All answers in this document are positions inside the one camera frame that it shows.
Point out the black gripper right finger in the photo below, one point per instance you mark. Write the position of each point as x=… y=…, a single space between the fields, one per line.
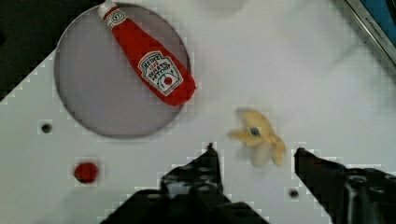
x=348 y=195

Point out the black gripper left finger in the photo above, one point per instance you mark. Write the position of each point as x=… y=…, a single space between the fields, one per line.
x=188 y=194

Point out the yellow plush peeled banana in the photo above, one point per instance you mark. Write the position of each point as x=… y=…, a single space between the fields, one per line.
x=260 y=138

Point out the small red tomato toy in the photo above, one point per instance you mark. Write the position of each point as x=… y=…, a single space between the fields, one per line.
x=86 y=172

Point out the red plush ketchup bottle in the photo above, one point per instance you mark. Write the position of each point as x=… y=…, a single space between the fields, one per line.
x=156 y=66

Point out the grey round plate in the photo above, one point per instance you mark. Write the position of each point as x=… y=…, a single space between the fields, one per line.
x=100 y=89

